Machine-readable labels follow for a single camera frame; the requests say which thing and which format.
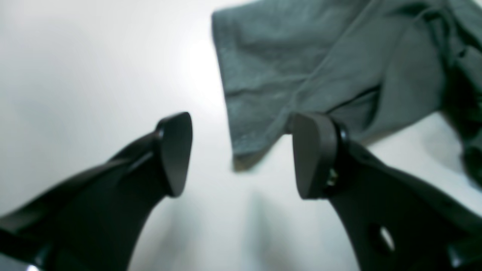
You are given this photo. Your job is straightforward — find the dark grey t-shirt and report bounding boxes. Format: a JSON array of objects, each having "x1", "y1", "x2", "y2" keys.
[{"x1": 211, "y1": 0, "x2": 482, "y2": 183}]

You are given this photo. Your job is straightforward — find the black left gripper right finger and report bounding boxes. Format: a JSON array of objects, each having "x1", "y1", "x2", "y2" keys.
[{"x1": 291, "y1": 113, "x2": 481, "y2": 271}]

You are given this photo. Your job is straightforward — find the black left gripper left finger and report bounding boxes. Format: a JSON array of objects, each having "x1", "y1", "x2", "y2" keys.
[{"x1": 1, "y1": 112, "x2": 193, "y2": 271}]

